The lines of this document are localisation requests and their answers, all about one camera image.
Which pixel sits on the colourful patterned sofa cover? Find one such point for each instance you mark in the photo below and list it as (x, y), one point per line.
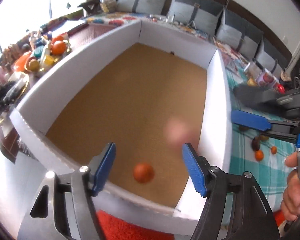
(233, 60)

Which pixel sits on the teal checked tablecloth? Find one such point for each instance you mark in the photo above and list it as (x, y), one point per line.
(265, 159)

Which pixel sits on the olive green apple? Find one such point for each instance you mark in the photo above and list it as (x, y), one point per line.
(263, 137)

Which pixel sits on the tangerine under sweet potato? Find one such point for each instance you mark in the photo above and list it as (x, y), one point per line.
(259, 155)

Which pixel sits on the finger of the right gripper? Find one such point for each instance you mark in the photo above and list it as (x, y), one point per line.
(261, 123)

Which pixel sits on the small orange tangerine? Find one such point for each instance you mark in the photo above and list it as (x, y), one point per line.
(273, 149)

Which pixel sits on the orange fruit on tray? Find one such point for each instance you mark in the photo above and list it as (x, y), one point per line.
(58, 47)

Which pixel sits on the red fluffy rug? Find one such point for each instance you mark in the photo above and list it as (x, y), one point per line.
(117, 229)

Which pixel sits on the yellow onion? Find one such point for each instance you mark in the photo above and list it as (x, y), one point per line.
(251, 82)

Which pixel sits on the red labelled can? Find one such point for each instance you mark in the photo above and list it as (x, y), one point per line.
(267, 80)

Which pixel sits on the person right hand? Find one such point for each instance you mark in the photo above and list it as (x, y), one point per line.
(290, 205)

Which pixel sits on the white cardboard box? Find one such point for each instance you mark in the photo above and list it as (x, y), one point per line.
(124, 87)

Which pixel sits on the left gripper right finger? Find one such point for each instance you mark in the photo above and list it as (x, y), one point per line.
(251, 215)

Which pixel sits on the plastic snack bag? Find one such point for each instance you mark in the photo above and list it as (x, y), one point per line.
(108, 6)

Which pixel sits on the dark wrinkled passion fruit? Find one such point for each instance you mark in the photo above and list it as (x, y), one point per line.
(255, 144)

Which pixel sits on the gold fruit tray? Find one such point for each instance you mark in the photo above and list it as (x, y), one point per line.
(41, 60)

